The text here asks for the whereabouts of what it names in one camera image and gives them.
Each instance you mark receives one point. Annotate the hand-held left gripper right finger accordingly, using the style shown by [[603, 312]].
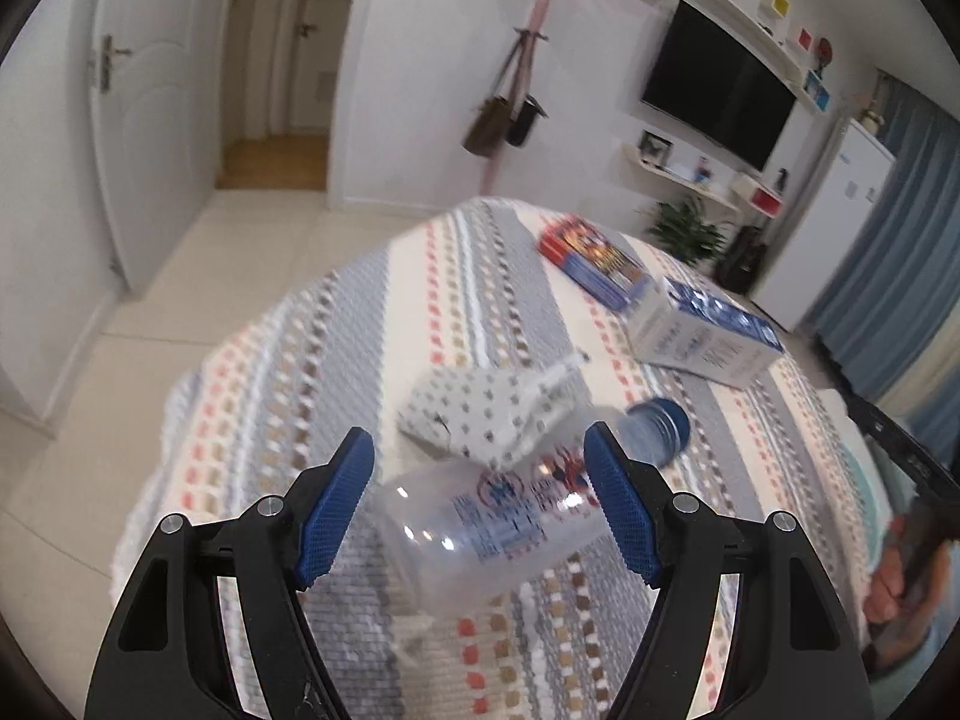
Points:
[[622, 510]]

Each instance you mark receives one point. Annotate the blue and cream curtain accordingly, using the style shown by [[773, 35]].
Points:
[[892, 240]]

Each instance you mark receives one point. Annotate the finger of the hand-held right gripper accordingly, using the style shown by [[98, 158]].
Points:
[[911, 457]]

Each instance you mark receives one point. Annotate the white open door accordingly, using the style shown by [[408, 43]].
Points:
[[165, 127]]

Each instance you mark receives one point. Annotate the ornament on air conditioner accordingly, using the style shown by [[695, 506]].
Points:
[[870, 111]]

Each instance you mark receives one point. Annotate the small colourful figurine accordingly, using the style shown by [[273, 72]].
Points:
[[703, 170]]

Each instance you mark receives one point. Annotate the clear plastic bottle blue cap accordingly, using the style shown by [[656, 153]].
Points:
[[480, 517]]

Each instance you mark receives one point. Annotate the black wall television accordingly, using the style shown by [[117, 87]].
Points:
[[720, 82]]

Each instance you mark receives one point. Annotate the polka dot paper bag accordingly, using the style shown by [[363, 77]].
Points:
[[487, 405]]

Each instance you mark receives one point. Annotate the low white wall shelf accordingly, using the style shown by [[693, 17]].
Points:
[[675, 176]]

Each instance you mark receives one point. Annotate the red round paddle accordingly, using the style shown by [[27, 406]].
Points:
[[826, 51]]

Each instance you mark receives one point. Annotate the white standing air conditioner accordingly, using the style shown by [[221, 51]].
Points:
[[825, 232]]

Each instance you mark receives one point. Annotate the brown hanging bag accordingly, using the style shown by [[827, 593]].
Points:
[[487, 127]]

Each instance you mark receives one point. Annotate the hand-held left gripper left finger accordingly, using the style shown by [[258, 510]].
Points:
[[337, 510]]

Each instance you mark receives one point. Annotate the butterfly picture frame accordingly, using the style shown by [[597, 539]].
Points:
[[654, 148]]

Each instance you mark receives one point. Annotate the pink coat rack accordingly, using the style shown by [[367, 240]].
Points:
[[536, 15]]

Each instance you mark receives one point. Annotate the red wall cube shelf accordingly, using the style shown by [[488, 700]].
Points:
[[802, 39]]

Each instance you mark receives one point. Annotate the black bird figure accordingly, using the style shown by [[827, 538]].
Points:
[[780, 178]]

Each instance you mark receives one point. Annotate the small black hanging bag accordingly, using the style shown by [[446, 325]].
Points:
[[525, 124]]

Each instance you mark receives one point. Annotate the green potted plant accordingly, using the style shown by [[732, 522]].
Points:
[[686, 229]]

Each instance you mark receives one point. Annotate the red and blue card box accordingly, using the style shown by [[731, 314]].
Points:
[[592, 259]]

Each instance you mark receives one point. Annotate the striped woven tablecloth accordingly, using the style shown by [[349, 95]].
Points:
[[300, 360]]

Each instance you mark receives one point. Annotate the blue and white carton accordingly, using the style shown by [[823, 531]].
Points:
[[690, 337]]

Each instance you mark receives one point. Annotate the white hallway door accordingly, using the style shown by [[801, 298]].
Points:
[[311, 75]]

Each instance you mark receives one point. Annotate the red and white drawer box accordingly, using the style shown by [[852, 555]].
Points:
[[757, 196]]

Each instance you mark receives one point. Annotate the black guitar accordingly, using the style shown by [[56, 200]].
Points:
[[742, 262]]

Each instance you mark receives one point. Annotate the blue wall cube shelf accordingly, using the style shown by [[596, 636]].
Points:
[[817, 90]]

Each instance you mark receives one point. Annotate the yellow wall cube shelf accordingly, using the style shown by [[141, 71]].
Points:
[[776, 5]]

